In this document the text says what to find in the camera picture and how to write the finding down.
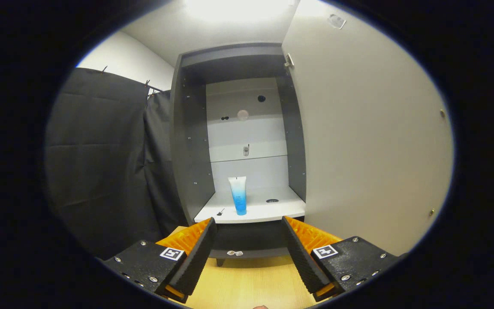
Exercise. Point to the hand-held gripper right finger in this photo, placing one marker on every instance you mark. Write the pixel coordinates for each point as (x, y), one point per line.
(302, 257)

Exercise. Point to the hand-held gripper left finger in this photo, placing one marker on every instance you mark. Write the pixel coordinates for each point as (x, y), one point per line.
(195, 257)

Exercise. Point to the blue and white tube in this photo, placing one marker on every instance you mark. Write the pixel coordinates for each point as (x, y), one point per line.
(238, 195)

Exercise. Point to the light grey cabinet door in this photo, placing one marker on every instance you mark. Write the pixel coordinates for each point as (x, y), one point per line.
(367, 137)

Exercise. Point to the white cabinet shelf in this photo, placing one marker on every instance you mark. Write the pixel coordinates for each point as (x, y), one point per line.
(268, 210)

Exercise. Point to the dark grey cabinet body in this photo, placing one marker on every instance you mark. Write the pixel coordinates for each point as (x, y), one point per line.
(191, 150)

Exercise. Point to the black backdrop cloth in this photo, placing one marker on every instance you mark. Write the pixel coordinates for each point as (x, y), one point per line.
(101, 163)

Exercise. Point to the large ceiling light panel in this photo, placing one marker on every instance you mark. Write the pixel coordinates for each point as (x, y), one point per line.
(238, 9)

